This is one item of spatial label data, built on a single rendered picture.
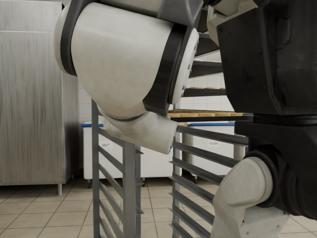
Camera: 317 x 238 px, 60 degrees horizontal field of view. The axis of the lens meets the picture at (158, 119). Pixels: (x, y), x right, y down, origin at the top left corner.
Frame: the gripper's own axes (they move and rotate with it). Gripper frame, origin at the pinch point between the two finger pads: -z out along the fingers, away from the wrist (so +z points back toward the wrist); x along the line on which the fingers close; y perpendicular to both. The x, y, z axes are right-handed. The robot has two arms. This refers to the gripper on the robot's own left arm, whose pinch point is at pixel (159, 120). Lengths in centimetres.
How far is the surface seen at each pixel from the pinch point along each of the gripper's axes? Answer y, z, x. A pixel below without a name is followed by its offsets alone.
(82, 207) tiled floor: 99, -172, -96
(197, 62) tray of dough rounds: -10.3, -16.9, 18.0
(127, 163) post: 9.6, -1.9, -12.5
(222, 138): -20.5, -38.1, -9.4
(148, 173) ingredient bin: 46, -241, -78
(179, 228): -1, -72, -64
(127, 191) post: 9.5, -1.9, -20.7
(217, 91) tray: -17.1, -20.1, 8.6
